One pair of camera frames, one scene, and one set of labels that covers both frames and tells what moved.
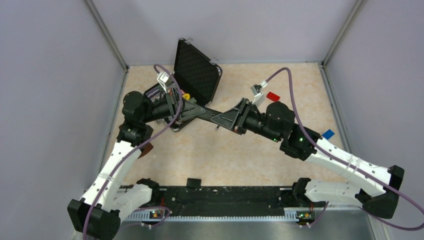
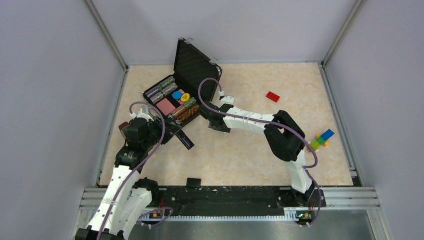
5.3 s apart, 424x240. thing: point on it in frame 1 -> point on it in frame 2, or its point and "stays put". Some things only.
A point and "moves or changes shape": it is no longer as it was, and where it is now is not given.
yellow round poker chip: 186,96 stays put
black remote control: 228,119 moves or changes shape
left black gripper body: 172,102 -> 158,130
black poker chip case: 196,72 stays put
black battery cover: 194,182 stays put
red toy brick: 273,96 stays put
